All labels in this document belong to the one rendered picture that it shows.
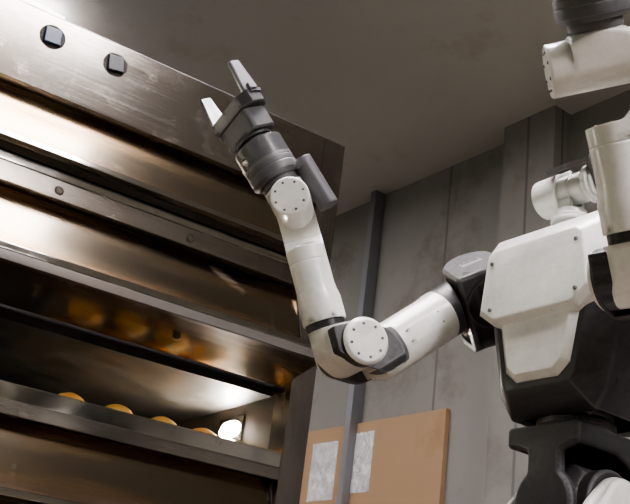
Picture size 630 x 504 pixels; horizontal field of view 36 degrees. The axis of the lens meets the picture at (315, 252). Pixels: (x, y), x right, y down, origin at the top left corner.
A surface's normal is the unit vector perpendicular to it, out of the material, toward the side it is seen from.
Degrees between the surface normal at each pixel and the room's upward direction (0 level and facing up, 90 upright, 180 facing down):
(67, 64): 90
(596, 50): 127
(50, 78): 90
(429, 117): 180
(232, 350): 170
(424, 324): 90
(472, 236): 90
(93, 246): 70
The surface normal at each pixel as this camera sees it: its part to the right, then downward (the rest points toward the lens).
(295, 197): -0.07, -0.22
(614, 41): -0.11, 0.22
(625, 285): -0.30, 0.73
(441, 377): -0.78, -0.33
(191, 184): 0.56, -0.56
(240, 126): -0.69, 0.24
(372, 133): -0.12, 0.91
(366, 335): 0.38, -0.32
